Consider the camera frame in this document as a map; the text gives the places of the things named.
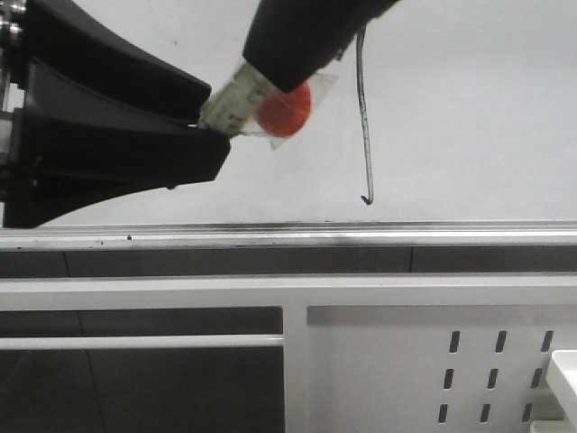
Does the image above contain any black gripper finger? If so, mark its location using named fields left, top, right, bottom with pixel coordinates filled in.
left=1, top=61, right=231, bottom=228
left=17, top=1, right=211, bottom=124

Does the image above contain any white plastic marker tray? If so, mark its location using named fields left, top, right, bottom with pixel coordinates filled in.
left=546, top=350, right=576, bottom=428

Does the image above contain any white lower plastic tray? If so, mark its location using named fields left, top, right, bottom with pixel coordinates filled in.
left=529, top=419, right=577, bottom=433

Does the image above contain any white perforated stand frame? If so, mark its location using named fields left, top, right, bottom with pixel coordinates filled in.
left=1, top=273, right=576, bottom=432

